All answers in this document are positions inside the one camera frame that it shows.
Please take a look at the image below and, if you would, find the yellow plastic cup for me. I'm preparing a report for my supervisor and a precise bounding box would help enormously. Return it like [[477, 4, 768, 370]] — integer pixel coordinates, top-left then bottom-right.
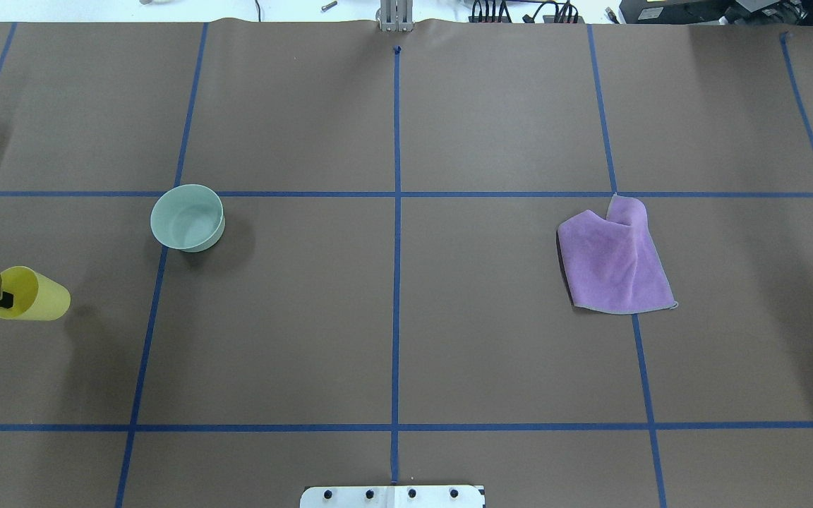
[[0, 266, 71, 322]]

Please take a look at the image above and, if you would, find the mint green plastic bowl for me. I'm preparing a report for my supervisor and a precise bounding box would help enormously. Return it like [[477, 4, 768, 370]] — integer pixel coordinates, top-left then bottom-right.
[[150, 184, 226, 252]]

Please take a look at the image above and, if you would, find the purple microfiber cloth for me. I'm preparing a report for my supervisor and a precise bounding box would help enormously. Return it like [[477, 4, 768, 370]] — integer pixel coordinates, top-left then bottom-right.
[[556, 194, 678, 315]]

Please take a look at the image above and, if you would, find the black power strip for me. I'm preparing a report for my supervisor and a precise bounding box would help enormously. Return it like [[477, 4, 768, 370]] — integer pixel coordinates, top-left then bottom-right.
[[462, 1, 584, 25]]

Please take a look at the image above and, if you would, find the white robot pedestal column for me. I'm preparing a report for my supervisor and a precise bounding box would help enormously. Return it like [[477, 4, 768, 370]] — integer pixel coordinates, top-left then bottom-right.
[[299, 485, 486, 507]]

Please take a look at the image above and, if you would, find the aluminium camera mount post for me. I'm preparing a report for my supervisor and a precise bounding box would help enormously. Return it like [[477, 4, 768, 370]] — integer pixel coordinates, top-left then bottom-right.
[[375, 0, 415, 32]]

